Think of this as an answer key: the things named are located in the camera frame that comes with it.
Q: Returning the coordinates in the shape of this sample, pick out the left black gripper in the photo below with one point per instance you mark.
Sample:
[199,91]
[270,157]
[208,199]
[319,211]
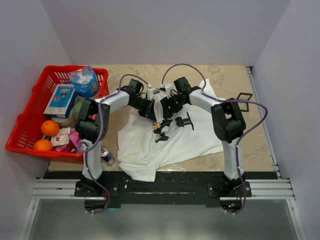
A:
[149,112]

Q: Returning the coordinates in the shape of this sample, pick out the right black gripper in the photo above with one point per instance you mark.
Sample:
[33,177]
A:
[165,103]

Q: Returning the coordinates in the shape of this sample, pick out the white printed t-shirt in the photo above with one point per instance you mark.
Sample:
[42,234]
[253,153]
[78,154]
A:
[140,153]

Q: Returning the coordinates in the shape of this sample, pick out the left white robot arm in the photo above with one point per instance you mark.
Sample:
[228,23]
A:
[93,121]

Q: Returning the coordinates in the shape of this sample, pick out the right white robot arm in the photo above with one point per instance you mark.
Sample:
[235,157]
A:
[227,119]

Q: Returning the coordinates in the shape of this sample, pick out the blue red drink can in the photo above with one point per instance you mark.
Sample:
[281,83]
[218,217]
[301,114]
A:
[106,156]

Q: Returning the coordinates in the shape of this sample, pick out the blue plastic bag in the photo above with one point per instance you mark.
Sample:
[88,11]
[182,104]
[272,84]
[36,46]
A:
[85,82]

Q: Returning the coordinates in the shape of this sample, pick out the pink packet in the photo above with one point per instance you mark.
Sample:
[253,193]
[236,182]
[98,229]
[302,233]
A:
[71,147]

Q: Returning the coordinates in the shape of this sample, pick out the blue white razor box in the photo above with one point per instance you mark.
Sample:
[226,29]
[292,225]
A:
[61,101]

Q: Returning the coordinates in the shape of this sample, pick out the red white snack packet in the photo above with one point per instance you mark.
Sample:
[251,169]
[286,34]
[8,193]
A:
[62,137]

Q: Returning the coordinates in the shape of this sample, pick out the upper orange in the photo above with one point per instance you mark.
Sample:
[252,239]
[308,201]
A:
[50,128]

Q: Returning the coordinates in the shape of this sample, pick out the orange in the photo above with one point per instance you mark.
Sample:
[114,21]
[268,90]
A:
[43,145]
[50,128]

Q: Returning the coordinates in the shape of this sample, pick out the lower orange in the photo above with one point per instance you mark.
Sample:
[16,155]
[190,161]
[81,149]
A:
[43,145]

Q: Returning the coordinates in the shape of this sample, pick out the red plastic basket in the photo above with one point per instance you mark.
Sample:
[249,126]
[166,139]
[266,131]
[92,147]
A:
[27,129]

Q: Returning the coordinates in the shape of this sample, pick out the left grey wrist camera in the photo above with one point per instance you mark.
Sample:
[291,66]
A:
[153,92]

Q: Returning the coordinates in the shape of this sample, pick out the black metal bracket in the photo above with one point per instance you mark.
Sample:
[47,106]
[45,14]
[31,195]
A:
[244,98]

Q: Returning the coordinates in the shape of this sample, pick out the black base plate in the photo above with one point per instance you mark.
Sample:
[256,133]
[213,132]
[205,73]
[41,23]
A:
[210,189]

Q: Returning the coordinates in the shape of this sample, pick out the aluminium rail frame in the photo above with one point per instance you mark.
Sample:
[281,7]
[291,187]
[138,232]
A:
[55,213]

